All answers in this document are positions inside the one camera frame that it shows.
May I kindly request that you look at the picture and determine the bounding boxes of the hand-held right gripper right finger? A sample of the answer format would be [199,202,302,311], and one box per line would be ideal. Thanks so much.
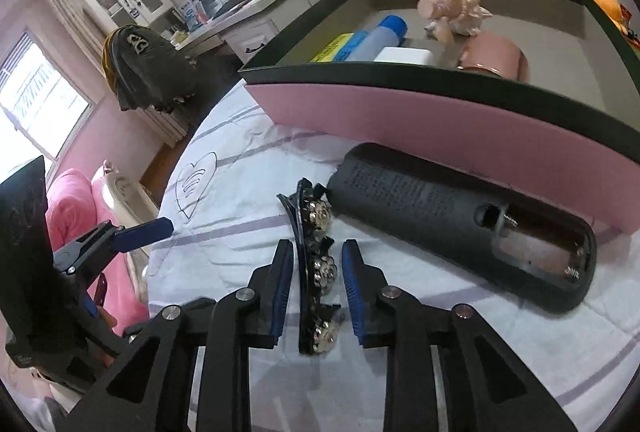
[341,239,581,432]

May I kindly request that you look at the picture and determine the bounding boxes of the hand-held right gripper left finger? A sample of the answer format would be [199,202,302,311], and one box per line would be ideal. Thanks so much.
[65,239,296,432]

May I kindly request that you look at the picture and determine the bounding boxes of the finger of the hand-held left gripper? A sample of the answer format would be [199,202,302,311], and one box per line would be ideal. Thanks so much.
[75,285,101,320]
[52,218,175,274]

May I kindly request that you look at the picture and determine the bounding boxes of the black hair clip metal flowers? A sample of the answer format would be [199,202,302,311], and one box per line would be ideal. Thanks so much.
[277,178,343,355]

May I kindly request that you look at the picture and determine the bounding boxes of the black remote control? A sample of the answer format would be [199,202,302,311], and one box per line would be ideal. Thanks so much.
[326,143,598,314]

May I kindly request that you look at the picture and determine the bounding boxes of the pink cardboard box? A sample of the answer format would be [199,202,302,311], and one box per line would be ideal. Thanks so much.
[237,0,640,235]

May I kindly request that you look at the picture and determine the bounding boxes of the white charger plug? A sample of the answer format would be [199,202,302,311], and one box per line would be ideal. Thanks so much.
[372,46,435,66]

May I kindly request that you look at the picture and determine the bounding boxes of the pink pig figurine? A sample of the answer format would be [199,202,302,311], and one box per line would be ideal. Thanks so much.
[417,0,493,44]

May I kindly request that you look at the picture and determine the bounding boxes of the person's left hand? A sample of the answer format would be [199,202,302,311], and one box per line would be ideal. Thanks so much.
[92,305,123,348]

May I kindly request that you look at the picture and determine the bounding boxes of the white radiator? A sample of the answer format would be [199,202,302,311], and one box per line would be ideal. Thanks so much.
[145,105,188,148]

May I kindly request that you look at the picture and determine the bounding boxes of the window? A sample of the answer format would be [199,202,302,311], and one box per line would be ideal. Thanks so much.
[0,32,96,160]

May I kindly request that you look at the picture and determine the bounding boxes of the dark grey jacket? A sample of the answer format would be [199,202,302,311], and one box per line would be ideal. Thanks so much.
[101,25,198,113]

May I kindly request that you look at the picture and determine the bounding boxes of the blue and white box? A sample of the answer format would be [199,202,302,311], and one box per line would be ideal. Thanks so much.
[182,0,208,30]

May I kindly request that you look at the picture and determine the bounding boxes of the white desk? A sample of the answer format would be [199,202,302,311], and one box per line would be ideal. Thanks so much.
[172,0,341,68]

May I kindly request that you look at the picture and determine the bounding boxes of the beige curtain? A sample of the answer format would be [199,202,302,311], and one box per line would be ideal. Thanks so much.
[37,0,108,78]

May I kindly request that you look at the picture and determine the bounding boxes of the yellow-green highlighter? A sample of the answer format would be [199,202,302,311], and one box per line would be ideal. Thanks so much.
[310,33,356,63]

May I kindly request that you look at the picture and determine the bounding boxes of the blue highlighter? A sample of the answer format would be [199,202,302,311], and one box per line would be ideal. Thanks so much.
[345,15,408,63]

